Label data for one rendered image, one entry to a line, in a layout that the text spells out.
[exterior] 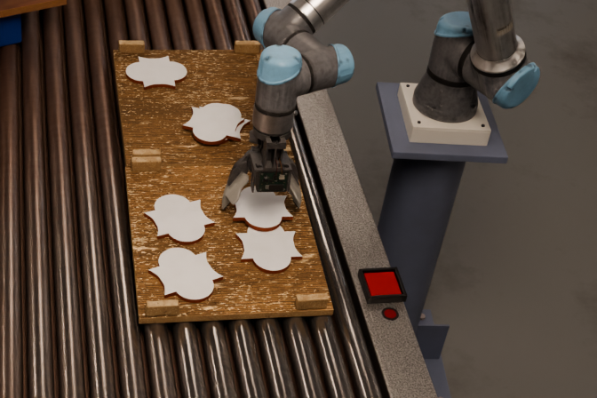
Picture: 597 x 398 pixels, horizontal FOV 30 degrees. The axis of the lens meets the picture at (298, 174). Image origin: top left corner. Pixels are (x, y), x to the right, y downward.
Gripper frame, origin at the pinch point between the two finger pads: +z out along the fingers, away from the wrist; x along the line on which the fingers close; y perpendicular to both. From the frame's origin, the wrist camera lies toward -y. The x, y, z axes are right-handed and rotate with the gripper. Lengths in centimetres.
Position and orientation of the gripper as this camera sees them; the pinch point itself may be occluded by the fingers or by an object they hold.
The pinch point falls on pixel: (260, 206)
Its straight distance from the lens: 218.1
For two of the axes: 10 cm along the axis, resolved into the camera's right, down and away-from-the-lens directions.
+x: 9.8, -0.1, 2.1
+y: 1.8, 5.7, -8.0
